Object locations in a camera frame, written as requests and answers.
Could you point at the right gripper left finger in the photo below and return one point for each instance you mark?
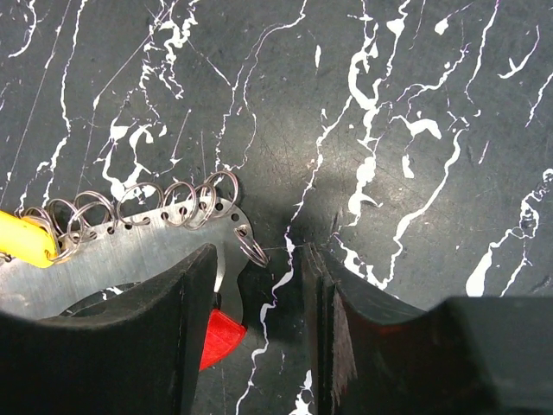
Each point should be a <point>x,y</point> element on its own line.
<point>136,353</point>

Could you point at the red black keyring holder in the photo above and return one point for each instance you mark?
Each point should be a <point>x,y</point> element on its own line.
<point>103,252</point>

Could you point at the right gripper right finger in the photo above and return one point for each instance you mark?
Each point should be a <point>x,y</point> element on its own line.
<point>371,353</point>

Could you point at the key with yellow tag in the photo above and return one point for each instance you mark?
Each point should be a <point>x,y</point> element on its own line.
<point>31,239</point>

